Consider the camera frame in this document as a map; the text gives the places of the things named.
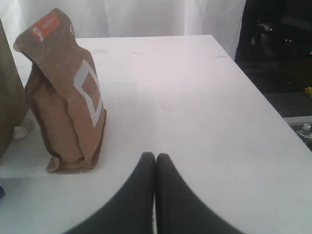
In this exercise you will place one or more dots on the crumpled white paper ball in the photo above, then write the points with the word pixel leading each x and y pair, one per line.
pixel 19 132

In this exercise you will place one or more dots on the yellow object in background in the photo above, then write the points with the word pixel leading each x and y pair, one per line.
pixel 308 91

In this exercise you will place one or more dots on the white backdrop curtain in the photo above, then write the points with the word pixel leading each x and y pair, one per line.
pixel 133 18

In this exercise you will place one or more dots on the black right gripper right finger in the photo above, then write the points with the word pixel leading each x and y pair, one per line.
pixel 178 209

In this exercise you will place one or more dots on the large brown paper shopping bag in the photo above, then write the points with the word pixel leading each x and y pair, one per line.
pixel 13 107

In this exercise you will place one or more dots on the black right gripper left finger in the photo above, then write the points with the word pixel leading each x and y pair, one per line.
pixel 130 210

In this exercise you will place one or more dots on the clear water bottle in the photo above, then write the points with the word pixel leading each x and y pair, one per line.
pixel 304 132

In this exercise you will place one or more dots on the brown snack pouch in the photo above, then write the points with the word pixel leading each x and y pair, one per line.
pixel 63 93

